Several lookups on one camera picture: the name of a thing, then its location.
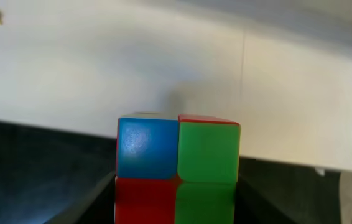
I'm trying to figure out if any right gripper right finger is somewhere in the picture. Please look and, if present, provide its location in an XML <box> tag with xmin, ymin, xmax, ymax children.
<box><xmin>234</xmin><ymin>174</ymin><xmax>298</xmax><ymax>224</ymax></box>

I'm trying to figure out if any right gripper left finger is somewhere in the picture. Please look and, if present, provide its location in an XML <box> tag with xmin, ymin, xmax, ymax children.
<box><xmin>44</xmin><ymin>172</ymin><xmax>117</xmax><ymax>224</ymax></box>

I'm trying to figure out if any many-coloured puzzle cube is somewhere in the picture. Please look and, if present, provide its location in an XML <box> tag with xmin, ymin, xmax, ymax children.
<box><xmin>113</xmin><ymin>113</ymin><xmax>242</xmax><ymax>224</ymax></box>

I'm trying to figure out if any white shelf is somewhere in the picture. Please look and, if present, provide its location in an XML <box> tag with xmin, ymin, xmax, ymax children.
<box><xmin>0</xmin><ymin>0</ymin><xmax>352</xmax><ymax>175</ymax></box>

